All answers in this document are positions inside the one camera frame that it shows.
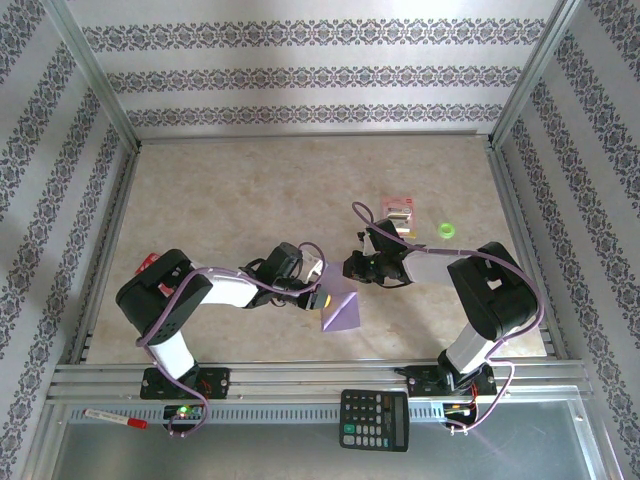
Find purple paper sheet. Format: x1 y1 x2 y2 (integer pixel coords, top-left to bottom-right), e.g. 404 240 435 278
319 262 361 333

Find grey metal sheet panel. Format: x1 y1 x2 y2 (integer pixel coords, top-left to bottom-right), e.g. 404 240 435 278
49 422 604 480

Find pink battery blister pack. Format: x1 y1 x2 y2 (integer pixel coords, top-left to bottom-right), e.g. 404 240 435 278
379 195 419 239

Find black calculator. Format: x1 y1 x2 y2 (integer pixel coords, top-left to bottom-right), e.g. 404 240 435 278
338 388 411 454

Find circuit board green light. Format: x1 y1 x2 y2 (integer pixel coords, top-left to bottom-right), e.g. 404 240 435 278
163 403 205 422

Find white marker red cap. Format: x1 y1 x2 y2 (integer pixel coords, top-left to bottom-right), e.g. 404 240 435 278
82 407 150 431

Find wide aluminium frame rail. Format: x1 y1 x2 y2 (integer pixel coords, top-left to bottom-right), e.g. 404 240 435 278
47 360 594 401

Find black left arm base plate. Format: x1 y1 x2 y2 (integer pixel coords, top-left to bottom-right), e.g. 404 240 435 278
139 366 232 400

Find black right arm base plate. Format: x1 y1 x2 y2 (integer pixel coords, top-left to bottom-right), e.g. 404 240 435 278
404 364 499 399

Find grey slotted cable duct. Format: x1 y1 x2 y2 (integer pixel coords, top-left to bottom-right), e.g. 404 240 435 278
67 402 484 425

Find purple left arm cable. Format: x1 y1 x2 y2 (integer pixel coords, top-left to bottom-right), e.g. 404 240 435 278
135 241 327 441

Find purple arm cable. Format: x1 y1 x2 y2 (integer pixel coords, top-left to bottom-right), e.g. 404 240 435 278
352 201 545 436
135 241 327 441

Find circuit board orange wires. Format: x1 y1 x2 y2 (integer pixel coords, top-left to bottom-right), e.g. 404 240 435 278
442 399 480 419

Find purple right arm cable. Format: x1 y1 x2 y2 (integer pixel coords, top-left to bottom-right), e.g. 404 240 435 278
352 201 545 436

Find aluminium frame post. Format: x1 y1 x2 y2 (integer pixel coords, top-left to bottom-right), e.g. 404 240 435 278
488 0 590 149
42 0 144 151

